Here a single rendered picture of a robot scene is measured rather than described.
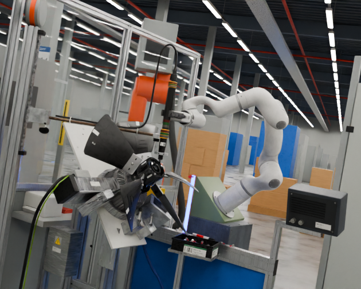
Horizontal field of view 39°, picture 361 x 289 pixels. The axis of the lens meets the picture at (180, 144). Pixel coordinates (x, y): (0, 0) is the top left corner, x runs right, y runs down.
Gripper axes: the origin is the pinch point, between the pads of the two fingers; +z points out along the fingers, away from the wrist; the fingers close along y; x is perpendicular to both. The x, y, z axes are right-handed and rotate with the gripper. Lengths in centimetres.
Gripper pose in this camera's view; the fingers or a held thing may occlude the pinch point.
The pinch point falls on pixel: (167, 113)
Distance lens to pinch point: 257.6
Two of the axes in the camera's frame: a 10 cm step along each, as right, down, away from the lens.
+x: 1.7, -9.9, -0.1
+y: -8.3, -1.5, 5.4
